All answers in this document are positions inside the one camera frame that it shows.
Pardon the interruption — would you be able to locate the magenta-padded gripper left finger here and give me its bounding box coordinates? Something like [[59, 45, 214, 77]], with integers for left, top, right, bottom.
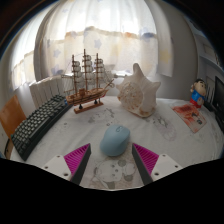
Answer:
[[41, 143, 93, 186]]

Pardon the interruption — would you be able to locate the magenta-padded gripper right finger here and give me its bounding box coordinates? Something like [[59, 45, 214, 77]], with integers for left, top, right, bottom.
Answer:
[[131, 143, 184, 186]]

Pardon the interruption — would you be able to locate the light blue computer mouse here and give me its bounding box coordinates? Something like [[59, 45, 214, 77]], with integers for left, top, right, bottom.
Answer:
[[99, 124, 131, 158]]

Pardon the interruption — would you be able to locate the white printed tablecloth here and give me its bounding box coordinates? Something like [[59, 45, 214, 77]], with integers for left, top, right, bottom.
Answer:
[[9, 96, 224, 191]]

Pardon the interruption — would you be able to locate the black keyboard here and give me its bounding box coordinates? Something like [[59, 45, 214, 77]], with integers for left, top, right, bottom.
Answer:
[[10, 94, 73, 162]]

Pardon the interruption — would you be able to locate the wooden model sailing ship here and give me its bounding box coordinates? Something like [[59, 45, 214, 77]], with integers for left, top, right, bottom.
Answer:
[[61, 48, 115, 115]]

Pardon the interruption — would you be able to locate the large white conch shell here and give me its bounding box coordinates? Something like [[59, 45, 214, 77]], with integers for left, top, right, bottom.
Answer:
[[116, 62, 162, 119]]

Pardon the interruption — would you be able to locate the white radiator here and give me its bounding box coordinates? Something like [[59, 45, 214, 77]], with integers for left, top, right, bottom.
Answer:
[[29, 71, 118, 109]]

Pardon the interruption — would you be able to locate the wooden chair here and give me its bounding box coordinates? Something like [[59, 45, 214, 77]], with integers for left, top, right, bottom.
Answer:
[[0, 94, 28, 160]]

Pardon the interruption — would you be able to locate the cartoon boy figurine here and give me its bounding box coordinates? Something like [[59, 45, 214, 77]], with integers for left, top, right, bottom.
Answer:
[[189, 78, 208, 109]]

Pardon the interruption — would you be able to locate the black router with antennas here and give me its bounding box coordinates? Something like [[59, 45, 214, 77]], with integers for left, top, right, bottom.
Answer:
[[203, 79, 216, 111]]

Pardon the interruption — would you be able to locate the white shelf unit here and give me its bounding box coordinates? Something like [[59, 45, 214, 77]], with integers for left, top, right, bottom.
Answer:
[[189, 19, 224, 78]]

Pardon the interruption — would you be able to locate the white star-print curtain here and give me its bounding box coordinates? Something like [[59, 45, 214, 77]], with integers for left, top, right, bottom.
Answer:
[[11, 0, 174, 91]]

